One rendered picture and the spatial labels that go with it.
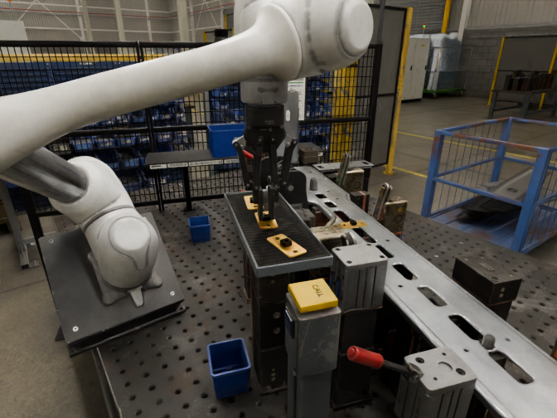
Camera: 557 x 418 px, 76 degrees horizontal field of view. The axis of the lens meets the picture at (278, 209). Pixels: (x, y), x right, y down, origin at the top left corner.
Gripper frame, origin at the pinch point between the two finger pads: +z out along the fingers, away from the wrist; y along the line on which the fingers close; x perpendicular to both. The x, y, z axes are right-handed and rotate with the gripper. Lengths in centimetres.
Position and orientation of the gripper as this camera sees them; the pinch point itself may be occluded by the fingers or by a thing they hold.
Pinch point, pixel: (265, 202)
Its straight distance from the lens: 76.3
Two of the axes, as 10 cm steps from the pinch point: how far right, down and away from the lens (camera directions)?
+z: 0.0, 9.2, 3.9
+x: -2.1, -3.8, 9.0
